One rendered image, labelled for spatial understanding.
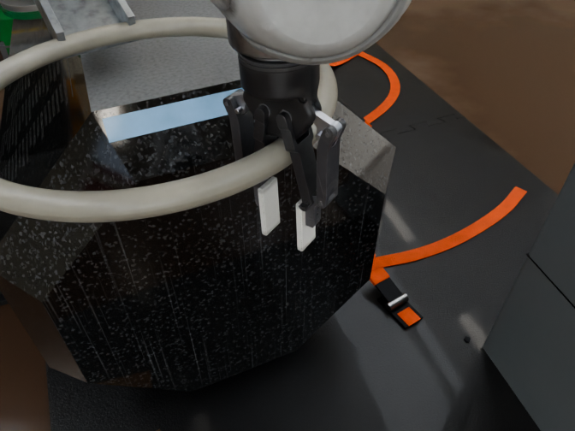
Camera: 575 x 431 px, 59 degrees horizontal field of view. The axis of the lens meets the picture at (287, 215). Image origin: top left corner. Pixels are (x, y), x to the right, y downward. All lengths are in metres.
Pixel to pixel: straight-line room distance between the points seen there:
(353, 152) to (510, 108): 1.66
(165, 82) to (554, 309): 0.93
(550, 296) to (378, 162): 0.48
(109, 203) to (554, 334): 1.04
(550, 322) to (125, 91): 1.00
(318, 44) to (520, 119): 2.31
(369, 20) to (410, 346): 1.32
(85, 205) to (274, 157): 0.18
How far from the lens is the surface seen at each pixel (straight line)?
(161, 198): 0.48
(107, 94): 0.87
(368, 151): 1.04
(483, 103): 2.57
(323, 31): 0.23
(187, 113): 0.84
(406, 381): 1.44
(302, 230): 0.57
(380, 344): 1.49
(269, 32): 0.23
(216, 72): 0.89
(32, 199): 0.53
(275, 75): 0.45
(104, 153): 0.83
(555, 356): 1.32
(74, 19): 0.96
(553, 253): 1.21
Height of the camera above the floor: 1.26
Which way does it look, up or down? 44 degrees down
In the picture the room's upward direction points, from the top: straight up
